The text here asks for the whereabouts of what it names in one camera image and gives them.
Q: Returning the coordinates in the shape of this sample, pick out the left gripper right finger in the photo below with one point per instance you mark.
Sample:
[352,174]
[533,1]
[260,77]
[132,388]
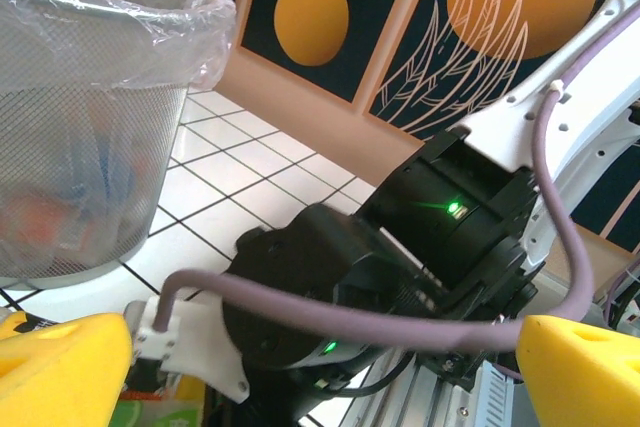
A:
[585,377]

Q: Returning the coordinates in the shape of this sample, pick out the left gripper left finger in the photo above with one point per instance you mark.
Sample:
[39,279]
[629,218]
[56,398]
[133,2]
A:
[60,372]

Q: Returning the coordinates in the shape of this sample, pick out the green label clear bottle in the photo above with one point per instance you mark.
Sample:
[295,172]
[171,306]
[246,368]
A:
[160,414]

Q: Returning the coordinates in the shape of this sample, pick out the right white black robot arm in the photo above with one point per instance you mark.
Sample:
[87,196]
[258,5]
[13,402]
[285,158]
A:
[590,77]

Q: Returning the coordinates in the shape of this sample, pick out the metal mesh waste bin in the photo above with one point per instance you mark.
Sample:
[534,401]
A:
[100,172]

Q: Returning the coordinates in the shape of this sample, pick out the clear plastic bin liner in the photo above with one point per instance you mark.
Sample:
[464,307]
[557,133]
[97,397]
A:
[125,47]

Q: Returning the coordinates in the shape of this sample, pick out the aluminium mounting rail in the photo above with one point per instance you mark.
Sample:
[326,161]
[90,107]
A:
[400,397]

